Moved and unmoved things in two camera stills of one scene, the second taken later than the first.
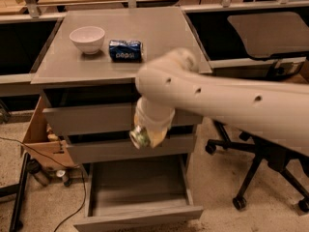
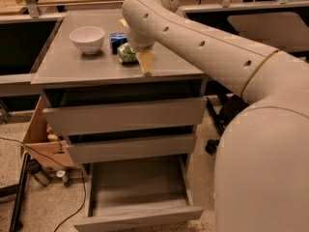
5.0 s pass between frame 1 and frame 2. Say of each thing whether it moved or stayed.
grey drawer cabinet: stayed
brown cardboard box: stayed
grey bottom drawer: stayed
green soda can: moved
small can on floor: stayed
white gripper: moved
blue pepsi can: moved
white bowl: stayed
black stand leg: stayed
